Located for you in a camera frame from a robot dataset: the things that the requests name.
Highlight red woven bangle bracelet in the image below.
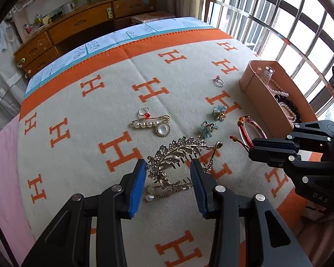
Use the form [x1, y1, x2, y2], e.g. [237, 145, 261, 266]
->
[229, 115, 269, 153]

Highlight rhinestone leaf hair comb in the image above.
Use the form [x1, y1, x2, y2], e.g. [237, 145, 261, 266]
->
[145, 136, 223, 202]

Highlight white pearl necklace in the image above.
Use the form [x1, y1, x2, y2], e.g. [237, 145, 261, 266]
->
[267, 79, 298, 124]

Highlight pink open jewelry box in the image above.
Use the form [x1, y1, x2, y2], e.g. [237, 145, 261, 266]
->
[239, 60, 317, 138]

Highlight teal flower earrings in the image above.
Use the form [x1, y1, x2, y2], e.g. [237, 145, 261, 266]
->
[212, 105, 227, 122]

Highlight pearl safety pin brooch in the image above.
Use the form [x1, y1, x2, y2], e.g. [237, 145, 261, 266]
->
[130, 115, 171, 138]

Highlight orange grey H blanket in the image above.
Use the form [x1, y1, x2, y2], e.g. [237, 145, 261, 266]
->
[18, 29, 306, 266]

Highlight pink bedsheet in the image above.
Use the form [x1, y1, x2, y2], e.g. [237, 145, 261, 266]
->
[0, 116, 35, 265]

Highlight light blue patterned sheet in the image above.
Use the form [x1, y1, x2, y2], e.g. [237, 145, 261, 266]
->
[24, 17, 212, 98]

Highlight white lace cover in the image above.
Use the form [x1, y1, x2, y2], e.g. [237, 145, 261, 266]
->
[0, 21, 27, 131]

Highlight wooden desk with drawers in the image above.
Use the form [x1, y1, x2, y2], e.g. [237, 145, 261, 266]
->
[14, 0, 157, 78]

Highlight stack of books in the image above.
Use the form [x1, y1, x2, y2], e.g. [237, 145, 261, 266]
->
[131, 11, 175, 25]

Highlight white mug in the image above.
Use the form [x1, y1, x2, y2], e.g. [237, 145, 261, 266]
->
[62, 2, 74, 15]

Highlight black bead bracelet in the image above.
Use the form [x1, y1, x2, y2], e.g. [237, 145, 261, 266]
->
[274, 94, 303, 124]

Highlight silver ring red stone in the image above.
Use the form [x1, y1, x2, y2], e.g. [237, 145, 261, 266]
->
[137, 107, 151, 119]

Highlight silver ring pink stone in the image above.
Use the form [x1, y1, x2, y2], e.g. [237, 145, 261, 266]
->
[214, 75, 225, 88]

